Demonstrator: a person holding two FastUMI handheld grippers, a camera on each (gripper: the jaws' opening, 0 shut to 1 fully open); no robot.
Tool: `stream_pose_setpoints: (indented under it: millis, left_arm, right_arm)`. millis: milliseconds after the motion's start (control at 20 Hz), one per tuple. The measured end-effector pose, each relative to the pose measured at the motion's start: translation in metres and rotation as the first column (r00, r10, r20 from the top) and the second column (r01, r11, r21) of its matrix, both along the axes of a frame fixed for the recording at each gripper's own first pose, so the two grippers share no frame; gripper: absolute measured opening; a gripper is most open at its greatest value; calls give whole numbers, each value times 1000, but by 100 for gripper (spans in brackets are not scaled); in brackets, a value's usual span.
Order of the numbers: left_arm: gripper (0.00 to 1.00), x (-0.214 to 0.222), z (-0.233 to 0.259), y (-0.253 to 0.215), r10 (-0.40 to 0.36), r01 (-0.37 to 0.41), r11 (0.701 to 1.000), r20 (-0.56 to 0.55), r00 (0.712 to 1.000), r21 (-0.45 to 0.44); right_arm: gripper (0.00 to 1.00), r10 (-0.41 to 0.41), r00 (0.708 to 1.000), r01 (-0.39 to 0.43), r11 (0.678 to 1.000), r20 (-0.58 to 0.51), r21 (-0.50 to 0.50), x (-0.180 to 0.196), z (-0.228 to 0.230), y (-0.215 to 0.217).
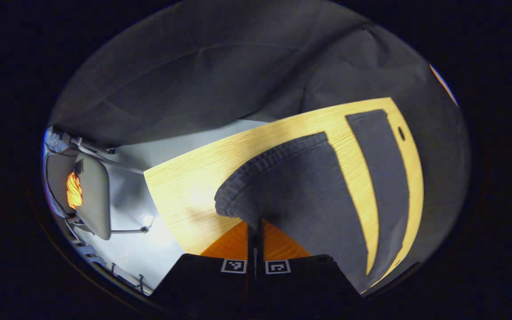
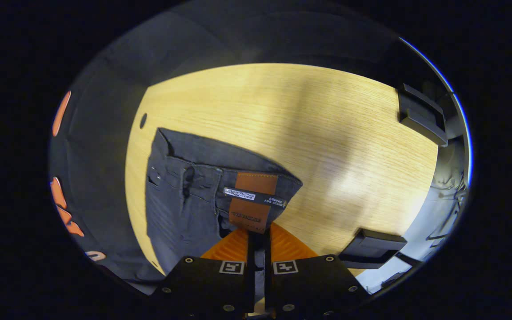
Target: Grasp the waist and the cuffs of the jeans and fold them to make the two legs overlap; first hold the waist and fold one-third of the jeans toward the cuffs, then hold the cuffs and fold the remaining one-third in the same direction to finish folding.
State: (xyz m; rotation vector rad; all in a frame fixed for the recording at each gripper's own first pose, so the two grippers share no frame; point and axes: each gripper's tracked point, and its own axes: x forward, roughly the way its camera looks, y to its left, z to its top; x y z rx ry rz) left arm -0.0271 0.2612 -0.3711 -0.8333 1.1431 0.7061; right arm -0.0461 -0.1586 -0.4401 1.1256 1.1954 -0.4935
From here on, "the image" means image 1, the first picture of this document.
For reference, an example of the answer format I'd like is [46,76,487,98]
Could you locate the grey chair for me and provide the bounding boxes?
[45,127,151,241]

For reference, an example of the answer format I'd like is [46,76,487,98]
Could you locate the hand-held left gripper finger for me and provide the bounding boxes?
[256,219,366,319]
[149,220,256,318]

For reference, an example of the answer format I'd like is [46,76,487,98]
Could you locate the orange object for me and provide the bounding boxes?
[66,172,84,211]

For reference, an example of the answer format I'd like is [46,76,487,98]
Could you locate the dark jeans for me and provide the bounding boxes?
[214,109,412,280]

